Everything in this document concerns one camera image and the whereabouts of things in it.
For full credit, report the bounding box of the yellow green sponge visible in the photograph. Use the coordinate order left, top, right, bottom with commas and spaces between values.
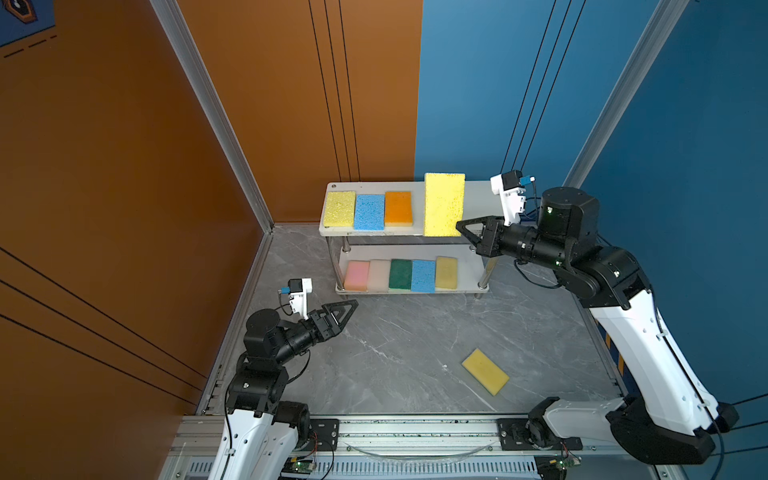
323, 191, 356, 229

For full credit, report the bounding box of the orange sponge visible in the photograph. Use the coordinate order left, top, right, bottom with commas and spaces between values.
384, 191, 413, 228

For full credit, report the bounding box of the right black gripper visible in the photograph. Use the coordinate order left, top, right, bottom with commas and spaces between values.
454, 211, 569, 269

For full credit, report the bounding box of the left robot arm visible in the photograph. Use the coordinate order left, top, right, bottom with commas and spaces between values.
209, 300, 359, 479

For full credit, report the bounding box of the white two-tier shelf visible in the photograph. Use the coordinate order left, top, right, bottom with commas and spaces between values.
319, 182, 496, 298

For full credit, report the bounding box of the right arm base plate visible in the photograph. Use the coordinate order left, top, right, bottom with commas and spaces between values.
496, 417, 583, 451

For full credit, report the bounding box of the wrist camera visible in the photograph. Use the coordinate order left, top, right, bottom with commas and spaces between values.
278, 277, 313, 320
490, 169, 536, 226

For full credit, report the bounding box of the white beige sponge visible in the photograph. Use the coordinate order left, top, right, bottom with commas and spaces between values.
367, 259, 391, 293

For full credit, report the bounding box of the left green circuit board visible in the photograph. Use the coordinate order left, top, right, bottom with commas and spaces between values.
284, 457, 316, 475

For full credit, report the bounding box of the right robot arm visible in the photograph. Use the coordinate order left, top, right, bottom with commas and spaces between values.
456, 187, 739, 465

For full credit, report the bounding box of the pink sponge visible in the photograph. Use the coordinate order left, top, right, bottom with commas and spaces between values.
343, 260, 370, 292

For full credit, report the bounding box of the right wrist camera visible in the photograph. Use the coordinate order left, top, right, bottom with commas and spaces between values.
490, 169, 536, 226

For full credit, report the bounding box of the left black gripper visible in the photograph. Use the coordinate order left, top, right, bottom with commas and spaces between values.
273, 302, 356, 370

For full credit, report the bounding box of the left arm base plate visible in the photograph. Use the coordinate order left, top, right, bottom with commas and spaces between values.
308, 417, 340, 452

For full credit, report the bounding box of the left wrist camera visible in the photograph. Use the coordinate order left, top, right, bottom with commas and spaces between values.
278, 277, 313, 320

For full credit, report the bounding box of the light blue sponge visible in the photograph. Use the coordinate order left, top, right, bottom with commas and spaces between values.
353, 194, 385, 231
411, 260, 436, 293

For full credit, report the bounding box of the right circuit board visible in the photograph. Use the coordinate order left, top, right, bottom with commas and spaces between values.
534, 455, 582, 480

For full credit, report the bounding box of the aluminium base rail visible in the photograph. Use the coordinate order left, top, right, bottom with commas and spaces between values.
160, 414, 686, 479

